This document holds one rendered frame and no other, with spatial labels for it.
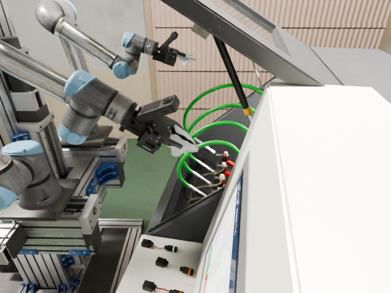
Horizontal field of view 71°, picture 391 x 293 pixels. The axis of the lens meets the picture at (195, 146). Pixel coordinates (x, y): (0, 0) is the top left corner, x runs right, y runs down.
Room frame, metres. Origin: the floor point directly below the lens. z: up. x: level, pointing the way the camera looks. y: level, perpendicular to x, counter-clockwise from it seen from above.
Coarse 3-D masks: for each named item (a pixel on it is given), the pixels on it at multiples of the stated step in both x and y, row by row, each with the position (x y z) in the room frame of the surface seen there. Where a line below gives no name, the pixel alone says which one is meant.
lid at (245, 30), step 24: (168, 0) 0.63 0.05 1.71; (192, 0) 0.62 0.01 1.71; (216, 0) 0.98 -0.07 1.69; (240, 0) 1.31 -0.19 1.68; (216, 24) 0.61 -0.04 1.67; (240, 24) 0.66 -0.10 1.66; (264, 24) 1.19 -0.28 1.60; (240, 48) 0.60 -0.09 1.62; (264, 48) 0.59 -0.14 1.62; (288, 48) 0.78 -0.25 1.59; (288, 72) 0.58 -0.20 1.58; (312, 72) 0.64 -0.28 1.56
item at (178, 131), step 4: (172, 128) 0.66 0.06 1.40; (176, 128) 0.66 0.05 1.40; (180, 128) 0.67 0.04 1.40; (172, 132) 0.65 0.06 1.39; (176, 132) 0.64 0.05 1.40; (180, 132) 0.65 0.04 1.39; (184, 132) 0.66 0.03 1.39; (180, 136) 0.65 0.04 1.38; (184, 136) 0.65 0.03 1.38; (188, 136) 0.65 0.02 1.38; (188, 140) 0.64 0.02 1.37; (192, 140) 0.65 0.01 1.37
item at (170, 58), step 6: (156, 42) 1.39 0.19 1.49; (156, 48) 1.37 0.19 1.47; (168, 48) 1.38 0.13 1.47; (174, 48) 1.42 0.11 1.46; (156, 54) 1.39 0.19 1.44; (162, 54) 1.39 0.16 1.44; (168, 54) 1.37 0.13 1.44; (174, 54) 1.37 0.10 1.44; (162, 60) 1.40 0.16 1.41; (168, 60) 1.36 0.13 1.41; (174, 60) 1.37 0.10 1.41
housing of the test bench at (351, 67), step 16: (320, 48) 1.21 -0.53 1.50; (336, 48) 1.21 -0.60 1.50; (352, 48) 1.21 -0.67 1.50; (336, 64) 0.95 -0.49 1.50; (352, 64) 0.95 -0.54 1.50; (368, 64) 0.95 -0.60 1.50; (384, 64) 0.95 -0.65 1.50; (352, 80) 0.77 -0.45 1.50; (368, 80) 0.77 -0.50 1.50; (384, 80) 0.77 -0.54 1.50; (384, 96) 0.64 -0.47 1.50
